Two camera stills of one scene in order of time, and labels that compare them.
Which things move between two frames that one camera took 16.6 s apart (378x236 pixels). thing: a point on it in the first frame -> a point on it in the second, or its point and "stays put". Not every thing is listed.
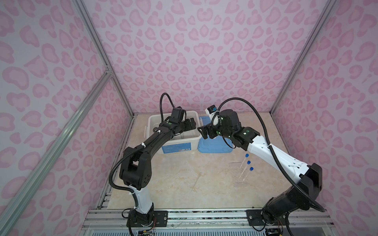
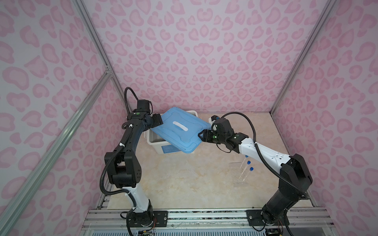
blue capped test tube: (248, 162) stays put
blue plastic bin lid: (220, 144) -> (181, 129)
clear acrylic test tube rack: (240, 175) stays put
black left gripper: (188, 126) -> (157, 119)
